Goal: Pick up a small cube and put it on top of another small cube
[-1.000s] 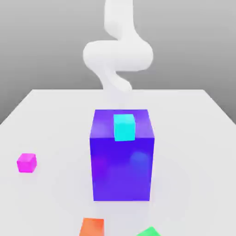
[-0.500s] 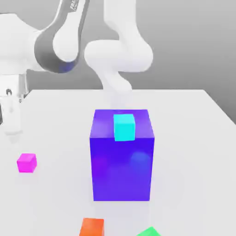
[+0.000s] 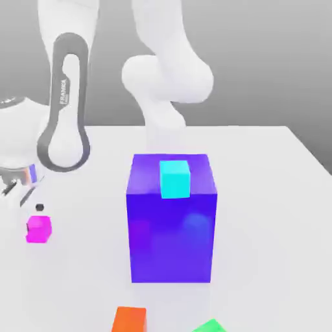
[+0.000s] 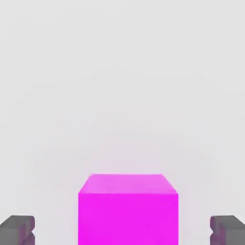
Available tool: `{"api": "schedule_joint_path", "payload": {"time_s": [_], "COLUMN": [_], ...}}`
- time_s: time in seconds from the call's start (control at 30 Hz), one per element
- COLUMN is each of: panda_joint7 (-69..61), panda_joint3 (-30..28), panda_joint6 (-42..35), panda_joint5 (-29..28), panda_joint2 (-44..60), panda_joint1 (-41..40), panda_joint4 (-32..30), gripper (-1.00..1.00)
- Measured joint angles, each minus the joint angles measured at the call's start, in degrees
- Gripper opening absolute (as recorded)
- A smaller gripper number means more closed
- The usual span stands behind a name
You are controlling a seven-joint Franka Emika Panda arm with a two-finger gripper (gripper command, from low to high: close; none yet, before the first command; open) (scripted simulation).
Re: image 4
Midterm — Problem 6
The small magenta cube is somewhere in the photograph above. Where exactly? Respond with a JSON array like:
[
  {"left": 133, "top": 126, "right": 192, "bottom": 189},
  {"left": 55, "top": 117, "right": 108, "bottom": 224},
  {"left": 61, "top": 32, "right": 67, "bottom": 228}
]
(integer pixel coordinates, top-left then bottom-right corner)
[{"left": 78, "top": 173, "right": 179, "bottom": 245}]

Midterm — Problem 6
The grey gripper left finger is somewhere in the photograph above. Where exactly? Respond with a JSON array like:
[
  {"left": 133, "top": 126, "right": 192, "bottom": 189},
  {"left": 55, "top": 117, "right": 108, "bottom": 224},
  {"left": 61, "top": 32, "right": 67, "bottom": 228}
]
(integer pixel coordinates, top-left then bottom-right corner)
[{"left": 0, "top": 215, "right": 36, "bottom": 245}]

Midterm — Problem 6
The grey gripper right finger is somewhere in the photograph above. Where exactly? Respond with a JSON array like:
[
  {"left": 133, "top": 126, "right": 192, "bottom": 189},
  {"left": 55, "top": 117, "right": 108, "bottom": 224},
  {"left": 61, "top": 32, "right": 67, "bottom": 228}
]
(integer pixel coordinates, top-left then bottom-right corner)
[{"left": 210, "top": 215, "right": 245, "bottom": 245}]

